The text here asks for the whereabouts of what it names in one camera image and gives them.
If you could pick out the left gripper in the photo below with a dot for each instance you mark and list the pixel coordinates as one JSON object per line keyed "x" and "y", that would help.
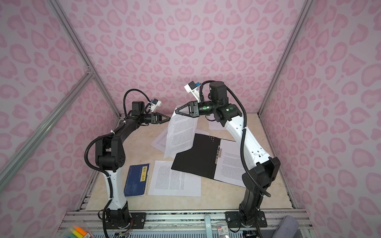
{"x": 153, "y": 118}

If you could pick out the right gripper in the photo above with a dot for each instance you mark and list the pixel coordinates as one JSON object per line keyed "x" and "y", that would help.
{"x": 196, "y": 107}

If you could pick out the orange and black folder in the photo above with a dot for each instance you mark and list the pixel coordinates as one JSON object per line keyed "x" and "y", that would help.
{"x": 201, "y": 159}

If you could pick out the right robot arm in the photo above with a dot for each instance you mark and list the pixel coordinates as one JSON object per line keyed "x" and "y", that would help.
{"x": 260, "y": 169}

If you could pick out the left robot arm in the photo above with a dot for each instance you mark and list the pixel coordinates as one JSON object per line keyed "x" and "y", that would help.
{"x": 106, "y": 155}

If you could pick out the front printed paper sheet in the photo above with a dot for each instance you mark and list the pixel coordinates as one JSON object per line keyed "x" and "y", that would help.
{"x": 168, "y": 182}

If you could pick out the blue book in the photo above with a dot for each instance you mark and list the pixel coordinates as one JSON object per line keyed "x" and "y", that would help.
{"x": 136, "y": 180}

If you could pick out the small red label bag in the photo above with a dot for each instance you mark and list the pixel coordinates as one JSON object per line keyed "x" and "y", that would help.
{"x": 223, "y": 230}

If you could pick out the highlighter marker pack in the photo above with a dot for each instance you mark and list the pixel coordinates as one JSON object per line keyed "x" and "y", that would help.
{"x": 77, "y": 231}

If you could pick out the grey cloth roll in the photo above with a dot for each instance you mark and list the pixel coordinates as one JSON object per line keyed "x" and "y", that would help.
{"x": 287, "y": 228}

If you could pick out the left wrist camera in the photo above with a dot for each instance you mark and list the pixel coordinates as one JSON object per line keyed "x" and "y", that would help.
{"x": 139, "y": 108}

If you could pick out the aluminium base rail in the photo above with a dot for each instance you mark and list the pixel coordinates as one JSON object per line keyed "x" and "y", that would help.
{"x": 185, "y": 224}

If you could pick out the light blue handle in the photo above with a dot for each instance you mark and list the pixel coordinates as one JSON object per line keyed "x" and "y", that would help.
{"x": 208, "y": 226}

